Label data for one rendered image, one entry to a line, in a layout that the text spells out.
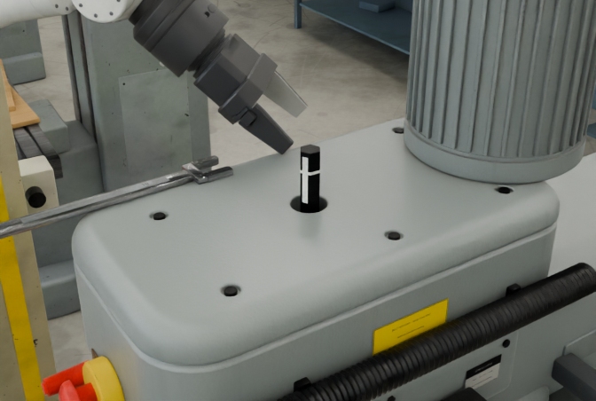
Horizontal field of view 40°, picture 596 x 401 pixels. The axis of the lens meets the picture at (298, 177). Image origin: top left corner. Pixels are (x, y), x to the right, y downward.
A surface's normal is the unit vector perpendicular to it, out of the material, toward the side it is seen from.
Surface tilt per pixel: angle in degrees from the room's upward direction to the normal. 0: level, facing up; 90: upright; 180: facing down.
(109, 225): 0
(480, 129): 90
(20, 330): 90
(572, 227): 0
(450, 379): 90
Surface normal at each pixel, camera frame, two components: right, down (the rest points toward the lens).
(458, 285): 0.54, 0.40
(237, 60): 0.66, -0.62
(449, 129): -0.69, 0.35
